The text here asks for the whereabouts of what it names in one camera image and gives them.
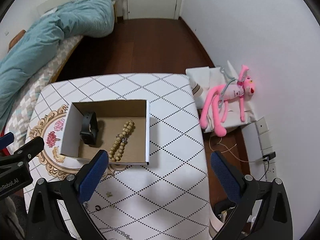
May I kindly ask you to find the wooden bead bracelet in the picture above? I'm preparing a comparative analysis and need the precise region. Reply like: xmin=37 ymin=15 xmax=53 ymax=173
xmin=107 ymin=119 xmax=136 ymax=163

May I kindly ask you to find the black smart watch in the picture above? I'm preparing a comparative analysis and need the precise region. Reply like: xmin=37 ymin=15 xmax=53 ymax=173
xmin=80 ymin=112 xmax=99 ymax=146

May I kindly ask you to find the white cardboard box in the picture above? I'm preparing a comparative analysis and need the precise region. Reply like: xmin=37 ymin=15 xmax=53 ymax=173
xmin=60 ymin=99 xmax=150 ymax=165

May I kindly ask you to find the checkered bed mattress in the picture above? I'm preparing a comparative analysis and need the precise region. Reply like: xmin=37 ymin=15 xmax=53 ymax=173
xmin=4 ymin=35 xmax=83 ymax=154

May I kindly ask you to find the black charger plug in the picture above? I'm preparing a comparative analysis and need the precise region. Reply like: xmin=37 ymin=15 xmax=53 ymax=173
xmin=263 ymin=151 xmax=276 ymax=163

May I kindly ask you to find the white power strip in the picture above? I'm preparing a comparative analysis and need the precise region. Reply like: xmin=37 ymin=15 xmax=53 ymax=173
xmin=255 ymin=117 xmax=277 ymax=181

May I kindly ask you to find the patterned white tablecloth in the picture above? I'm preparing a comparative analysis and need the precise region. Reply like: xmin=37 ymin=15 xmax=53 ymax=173
xmin=27 ymin=74 xmax=210 ymax=239

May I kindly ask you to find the pink panther plush toy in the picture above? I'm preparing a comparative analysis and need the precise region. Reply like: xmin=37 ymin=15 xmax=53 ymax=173
xmin=200 ymin=64 xmax=255 ymax=137

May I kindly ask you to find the brown pillow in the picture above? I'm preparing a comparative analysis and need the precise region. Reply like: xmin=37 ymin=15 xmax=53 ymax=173
xmin=8 ymin=29 xmax=26 ymax=51

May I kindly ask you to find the teal quilt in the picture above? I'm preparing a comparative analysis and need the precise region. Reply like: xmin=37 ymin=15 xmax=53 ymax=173
xmin=1 ymin=0 xmax=116 ymax=127

